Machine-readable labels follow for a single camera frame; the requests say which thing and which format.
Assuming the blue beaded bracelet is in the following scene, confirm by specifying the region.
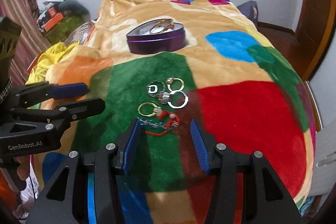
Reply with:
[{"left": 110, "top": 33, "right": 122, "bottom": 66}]
[{"left": 137, "top": 117, "right": 177, "bottom": 131}]

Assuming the gold ring with stone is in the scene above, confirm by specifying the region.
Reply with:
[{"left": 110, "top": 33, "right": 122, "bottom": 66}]
[{"left": 137, "top": 101, "right": 163, "bottom": 118}]

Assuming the red cord bracelet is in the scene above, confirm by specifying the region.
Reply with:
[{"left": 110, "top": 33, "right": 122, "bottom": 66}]
[{"left": 142, "top": 110, "right": 181, "bottom": 137}]

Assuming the left hand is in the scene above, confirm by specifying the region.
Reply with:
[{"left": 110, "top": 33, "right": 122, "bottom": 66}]
[{"left": 15, "top": 156, "right": 30, "bottom": 180}]

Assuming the yellow cloth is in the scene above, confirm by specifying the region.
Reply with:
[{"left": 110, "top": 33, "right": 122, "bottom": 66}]
[{"left": 26, "top": 41, "right": 80, "bottom": 85}]

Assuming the colourful patchwork fleece blanket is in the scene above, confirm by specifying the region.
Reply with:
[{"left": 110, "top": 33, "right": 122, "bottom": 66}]
[{"left": 33, "top": 0, "right": 315, "bottom": 223}]

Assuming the striped patterned bedding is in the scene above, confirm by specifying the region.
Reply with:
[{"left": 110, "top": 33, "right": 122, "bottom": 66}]
[{"left": 64, "top": 20, "right": 96, "bottom": 46}]

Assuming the orange box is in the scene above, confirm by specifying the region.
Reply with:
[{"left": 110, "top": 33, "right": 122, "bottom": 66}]
[{"left": 43, "top": 12, "right": 64, "bottom": 32}]

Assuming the pile of clothes and boxes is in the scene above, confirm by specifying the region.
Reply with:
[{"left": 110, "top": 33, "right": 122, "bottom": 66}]
[{"left": 36, "top": 0, "right": 91, "bottom": 46}]

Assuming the striped curtain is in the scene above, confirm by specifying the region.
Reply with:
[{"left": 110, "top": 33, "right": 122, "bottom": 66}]
[{"left": 1, "top": 0, "right": 51, "bottom": 85}]

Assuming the purple heart-shaped tin box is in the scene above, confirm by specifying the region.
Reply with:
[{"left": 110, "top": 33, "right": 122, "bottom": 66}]
[{"left": 126, "top": 18, "right": 187, "bottom": 55}]

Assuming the dark grey bag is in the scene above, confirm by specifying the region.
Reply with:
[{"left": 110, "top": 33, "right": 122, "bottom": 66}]
[{"left": 237, "top": 1, "right": 259, "bottom": 28}]

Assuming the brown wooden door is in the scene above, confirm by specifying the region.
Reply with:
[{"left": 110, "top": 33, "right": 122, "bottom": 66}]
[{"left": 258, "top": 0, "right": 336, "bottom": 81}]

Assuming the large silver ring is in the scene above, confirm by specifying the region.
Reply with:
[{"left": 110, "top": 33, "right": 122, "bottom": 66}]
[{"left": 158, "top": 90, "right": 190, "bottom": 110}]

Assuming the silver square-centre ring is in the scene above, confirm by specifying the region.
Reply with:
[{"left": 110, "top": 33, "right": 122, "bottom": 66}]
[{"left": 146, "top": 80, "right": 166, "bottom": 98}]

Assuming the gold ring upper right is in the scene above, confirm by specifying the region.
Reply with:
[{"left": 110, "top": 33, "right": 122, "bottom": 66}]
[{"left": 166, "top": 77, "right": 186, "bottom": 93}]

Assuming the copper bracelet in tin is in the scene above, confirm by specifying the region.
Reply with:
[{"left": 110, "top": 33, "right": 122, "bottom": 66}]
[{"left": 150, "top": 18, "right": 175, "bottom": 34}]

